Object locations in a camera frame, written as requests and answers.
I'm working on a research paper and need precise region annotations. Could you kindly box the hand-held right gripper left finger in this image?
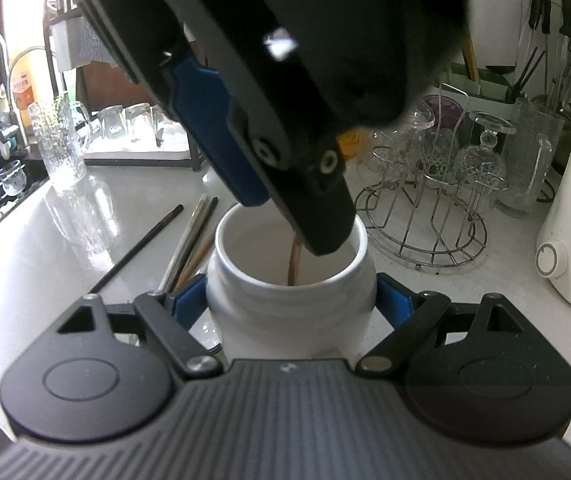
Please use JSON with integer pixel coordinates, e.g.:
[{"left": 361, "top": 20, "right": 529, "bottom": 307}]
[{"left": 55, "top": 274, "right": 225, "bottom": 380}]

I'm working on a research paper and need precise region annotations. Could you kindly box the small patterned glass cup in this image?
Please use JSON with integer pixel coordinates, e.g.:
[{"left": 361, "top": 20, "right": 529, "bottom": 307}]
[{"left": 0, "top": 160, "right": 27, "bottom": 196}]

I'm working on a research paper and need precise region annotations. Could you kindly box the black metal dish rack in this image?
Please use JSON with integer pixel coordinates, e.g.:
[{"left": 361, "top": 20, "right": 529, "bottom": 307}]
[{"left": 42, "top": 7, "right": 207, "bottom": 175}]

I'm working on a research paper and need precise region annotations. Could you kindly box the white drip tray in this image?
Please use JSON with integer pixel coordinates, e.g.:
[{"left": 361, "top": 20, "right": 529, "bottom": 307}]
[{"left": 84, "top": 132, "right": 201, "bottom": 167}]

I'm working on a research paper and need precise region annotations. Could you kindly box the textured glass mug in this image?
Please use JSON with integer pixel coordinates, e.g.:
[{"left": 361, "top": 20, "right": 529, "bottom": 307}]
[{"left": 29, "top": 99, "right": 93, "bottom": 191}]

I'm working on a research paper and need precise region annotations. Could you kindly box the silver curved tap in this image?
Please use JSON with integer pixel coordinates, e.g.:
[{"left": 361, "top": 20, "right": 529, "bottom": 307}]
[{"left": 8, "top": 46, "right": 62, "bottom": 111}]

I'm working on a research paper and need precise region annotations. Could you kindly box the row of hanging kitchen tools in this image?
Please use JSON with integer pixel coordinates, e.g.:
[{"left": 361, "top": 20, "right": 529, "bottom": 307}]
[{"left": 528, "top": 0, "right": 571, "bottom": 111}]

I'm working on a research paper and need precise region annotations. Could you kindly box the clear drinking glass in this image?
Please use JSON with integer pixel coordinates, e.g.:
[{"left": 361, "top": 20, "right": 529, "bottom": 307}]
[
  {"left": 151, "top": 104, "right": 178, "bottom": 147},
  {"left": 98, "top": 105, "right": 128, "bottom": 142},
  {"left": 125, "top": 102, "right": 154, "bottom": 143}
]

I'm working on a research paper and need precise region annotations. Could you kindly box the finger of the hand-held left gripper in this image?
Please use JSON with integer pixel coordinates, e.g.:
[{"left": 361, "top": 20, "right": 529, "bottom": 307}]
[
  {"left": 40, "top": 0, "right": 272, "bottom": 207},
  {"left": 228, "top": 84, "right": 357, "bottom": 257}
]

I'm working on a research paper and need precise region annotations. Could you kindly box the wooden cutting board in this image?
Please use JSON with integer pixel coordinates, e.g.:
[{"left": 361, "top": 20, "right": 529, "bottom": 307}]
[{"left": 79, "top": 60, "right": 138, "bottom": 111}]

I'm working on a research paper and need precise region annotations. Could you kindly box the white ribbed dishcloth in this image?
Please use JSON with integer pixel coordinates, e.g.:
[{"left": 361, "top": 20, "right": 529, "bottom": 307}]
[{"left": 50, "top": 15, "right": 118, "bottom": 72}]

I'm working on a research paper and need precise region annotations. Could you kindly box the crystal goblet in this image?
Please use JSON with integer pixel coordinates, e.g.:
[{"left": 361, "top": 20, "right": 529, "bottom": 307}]
[{"left": 454, "top": 110, "right": 517, "bottom": 213}]

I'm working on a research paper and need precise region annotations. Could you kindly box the yellow bottle red label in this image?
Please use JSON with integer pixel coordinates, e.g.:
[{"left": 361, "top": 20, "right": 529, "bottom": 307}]
[{"left": 9, "top": 52, "right": 48, "bottom": 128}]

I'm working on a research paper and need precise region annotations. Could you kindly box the black chopstick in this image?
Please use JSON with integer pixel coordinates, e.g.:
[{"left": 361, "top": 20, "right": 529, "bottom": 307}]
[{"left": 89, "top": 204, "right": 184, "bottom": 295}]

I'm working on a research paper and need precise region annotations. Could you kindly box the purple lid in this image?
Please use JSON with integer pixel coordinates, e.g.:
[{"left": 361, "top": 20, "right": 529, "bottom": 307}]
[{"left": 423, "top": 92, "right": 466, "bottom": 122}]

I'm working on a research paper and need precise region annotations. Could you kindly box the wire cup rack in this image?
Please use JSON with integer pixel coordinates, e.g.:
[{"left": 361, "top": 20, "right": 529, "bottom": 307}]
[{"left": 355, "top": 85, "right": 509, "bottom": 267}]

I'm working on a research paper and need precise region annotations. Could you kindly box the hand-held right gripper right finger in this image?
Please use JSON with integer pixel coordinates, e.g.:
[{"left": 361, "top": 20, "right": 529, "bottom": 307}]
[{"left": 355, "top": 272, "right": 526, "bottom": 378}]

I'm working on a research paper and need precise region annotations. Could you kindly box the white ceramic jar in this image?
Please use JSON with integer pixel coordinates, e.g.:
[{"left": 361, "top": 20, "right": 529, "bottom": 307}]
[{"left": 205, "top": 203, "right": 379, "bottom": 361}]

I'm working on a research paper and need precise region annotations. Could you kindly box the tall textured glass pitcher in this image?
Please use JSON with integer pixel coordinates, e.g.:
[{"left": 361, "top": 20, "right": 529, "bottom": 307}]
[{"left": 495, "top": 97, "right": 566, "bottom": 218}]

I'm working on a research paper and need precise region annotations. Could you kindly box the clear glass cup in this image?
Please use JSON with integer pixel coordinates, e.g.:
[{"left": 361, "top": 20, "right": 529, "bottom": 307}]
[{"left": 403, "top": 97, "right": 461, "bottom": 181}]

